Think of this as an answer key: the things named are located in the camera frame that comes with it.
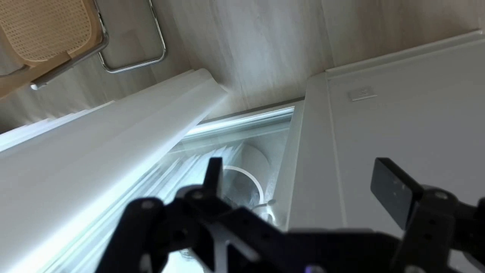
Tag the wicker seat chrome chair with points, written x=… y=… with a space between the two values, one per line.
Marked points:
x=46 y=36

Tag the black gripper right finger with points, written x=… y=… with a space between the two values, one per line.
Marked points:
x=399 y=195

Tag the white round bucket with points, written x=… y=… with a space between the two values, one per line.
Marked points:
x=248 y=180

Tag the white glass sliding door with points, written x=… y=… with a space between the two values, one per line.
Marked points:
x=304 y=168

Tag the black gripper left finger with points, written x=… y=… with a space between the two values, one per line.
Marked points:
x=213 y=233

